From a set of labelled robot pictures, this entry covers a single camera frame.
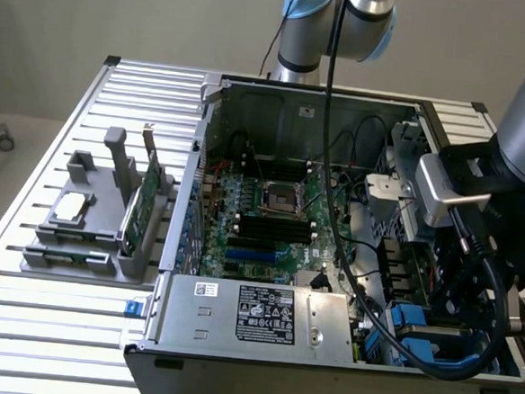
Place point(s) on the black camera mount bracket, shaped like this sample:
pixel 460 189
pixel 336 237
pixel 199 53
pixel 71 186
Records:
pixel 465 166

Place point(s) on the open black PC case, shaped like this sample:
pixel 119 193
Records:
pixel 249 381

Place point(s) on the green motherboard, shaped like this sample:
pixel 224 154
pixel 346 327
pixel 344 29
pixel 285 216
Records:
pixel 249 196

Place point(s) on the black caster wheel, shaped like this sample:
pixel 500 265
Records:
pixel 4 142

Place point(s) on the disk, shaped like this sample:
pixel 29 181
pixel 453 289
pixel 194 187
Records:
pixel 409 322

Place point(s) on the blue expansion slot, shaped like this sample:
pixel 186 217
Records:
pixel 250 255

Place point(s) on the black RAM slot bank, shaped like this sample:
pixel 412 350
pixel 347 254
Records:
pixel 276 228
pixel 276 166

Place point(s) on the silver CPU chip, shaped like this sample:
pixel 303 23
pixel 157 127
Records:
pixel 71 206

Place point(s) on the silver disk bay cage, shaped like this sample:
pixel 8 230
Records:
pixel 390 201

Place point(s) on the grey parts rack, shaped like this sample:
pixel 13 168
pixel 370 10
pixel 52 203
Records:
pixel 105 186

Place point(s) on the black expansion slot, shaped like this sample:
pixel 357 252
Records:
pixel 252 242

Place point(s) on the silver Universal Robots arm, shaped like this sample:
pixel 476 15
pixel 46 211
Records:
pixel 360 23

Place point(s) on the green RAM stick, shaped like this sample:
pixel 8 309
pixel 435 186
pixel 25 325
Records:
pixel 75 257

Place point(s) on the blue case latch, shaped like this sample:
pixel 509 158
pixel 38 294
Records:
pixel 133 308

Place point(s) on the CPU socket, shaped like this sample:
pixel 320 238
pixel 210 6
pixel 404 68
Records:
pixel 282 197

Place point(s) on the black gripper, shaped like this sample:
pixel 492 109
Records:
pixel 478 275

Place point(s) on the silver power supply unit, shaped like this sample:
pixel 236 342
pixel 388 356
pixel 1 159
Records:
pixel 254 316

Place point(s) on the green graphics card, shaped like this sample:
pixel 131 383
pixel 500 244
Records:
pixel 147 198

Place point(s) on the silver chipset heat sink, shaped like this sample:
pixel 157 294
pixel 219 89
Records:
pixel 307 279

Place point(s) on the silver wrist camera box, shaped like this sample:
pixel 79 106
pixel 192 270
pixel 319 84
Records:
pixel 434 195

